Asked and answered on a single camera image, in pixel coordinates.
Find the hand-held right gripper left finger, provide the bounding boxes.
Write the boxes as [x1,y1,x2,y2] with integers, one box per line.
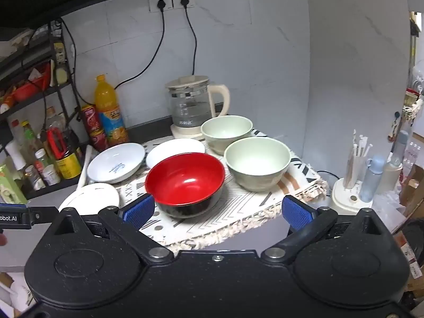
[50,194,174,264]

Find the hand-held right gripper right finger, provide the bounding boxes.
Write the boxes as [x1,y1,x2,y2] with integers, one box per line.
[262,195,381,266]

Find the red and black bowl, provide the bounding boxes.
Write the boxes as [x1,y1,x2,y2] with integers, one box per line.
[145,152,226,219]

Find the large white printed plate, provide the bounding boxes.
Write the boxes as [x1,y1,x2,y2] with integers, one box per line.
[87,142,146,184]

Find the pale green bowl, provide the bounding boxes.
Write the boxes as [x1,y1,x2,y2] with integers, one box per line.
[200,115,254,156]
[223,136,292,193]

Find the small white printed plate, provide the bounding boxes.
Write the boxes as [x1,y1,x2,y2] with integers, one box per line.
[146,138,206,170]

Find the green cardboard box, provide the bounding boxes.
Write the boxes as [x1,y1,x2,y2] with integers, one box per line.
[0,164,28,205]

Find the small clear jar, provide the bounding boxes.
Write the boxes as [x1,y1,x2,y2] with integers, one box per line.
[24,166,46,191]

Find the patterned fringed table mat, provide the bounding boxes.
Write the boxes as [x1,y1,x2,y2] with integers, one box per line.
[76,127,330,250]

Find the plain white plate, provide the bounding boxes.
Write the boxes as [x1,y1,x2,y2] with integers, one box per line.
[59,183,120,216]

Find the cream chopstick holder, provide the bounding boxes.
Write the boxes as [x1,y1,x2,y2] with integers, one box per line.
[331,176,373,215]

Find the white jar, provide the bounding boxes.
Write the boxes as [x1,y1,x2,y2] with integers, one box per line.
[42,165,61,186]

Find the white cup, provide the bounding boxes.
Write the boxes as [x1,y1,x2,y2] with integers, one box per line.
[5,140,27,170]

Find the dark bottle with yellow label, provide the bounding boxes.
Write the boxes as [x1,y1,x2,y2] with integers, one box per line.
[54,129,82,180]

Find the green label bottle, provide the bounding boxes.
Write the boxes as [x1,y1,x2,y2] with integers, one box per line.
[21,121,44,164]

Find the light blue bottle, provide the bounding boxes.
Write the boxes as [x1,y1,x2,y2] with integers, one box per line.
[359,154,385,203]

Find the red drink can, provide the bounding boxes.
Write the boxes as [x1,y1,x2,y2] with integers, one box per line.
[87,129,111,151]
[80,104,103,133]

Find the cream kettle base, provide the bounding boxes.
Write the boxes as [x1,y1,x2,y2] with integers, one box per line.
[170,119,213,140]

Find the white bottle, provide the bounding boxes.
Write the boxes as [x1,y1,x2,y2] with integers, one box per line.
[377,160,403,195]

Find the clear plastic bottle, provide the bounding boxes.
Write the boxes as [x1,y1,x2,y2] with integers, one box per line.
[44,106,67,131]

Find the orange juice bottle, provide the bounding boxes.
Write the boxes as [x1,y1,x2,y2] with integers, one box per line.
[94,74,129,146]

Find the brown cardboard box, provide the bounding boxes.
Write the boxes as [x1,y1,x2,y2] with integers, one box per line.
[394,228,424,299]

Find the red plastic basin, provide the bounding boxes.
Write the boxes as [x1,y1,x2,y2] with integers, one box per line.
[12,63,52,103]

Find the black metal rack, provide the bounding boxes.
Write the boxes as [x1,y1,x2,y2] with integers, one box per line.
[0,18,87,201]

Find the glass kettle with cream handle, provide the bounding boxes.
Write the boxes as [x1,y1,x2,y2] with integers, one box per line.
[166,76,231,130]

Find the thick black cable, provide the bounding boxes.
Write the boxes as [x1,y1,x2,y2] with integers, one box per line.
[60,18,91,106]

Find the black kettle power cable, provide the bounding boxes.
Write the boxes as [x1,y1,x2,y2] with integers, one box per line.
[180,0,198,77]

